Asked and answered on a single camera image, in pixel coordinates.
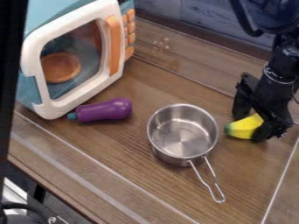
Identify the black cable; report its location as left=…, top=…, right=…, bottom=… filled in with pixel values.
left=0, top=200, right=53, bottom=224

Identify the silver pot with wire handle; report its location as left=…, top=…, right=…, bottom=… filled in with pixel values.
left=146, top=103, right=226, bottom=204

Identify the yellow toy banana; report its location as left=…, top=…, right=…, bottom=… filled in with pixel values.
left=225, top=114, right=265, bottom=139

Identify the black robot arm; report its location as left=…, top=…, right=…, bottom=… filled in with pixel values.
left=225, top=0, right=299, bottom=143

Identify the clear acrylic barrier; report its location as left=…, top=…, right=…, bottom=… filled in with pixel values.
left=8, top=112, right=199, bottom=224

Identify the purple toy eggplant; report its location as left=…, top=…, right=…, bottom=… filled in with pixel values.
left=67, top=98, right=133, bottom=123

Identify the blue toy microwave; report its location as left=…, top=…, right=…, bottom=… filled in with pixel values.
left=17, top=0, right=137, bottom=120

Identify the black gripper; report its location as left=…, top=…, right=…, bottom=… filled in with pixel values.
left=233, top=73, right=294, bottom=143

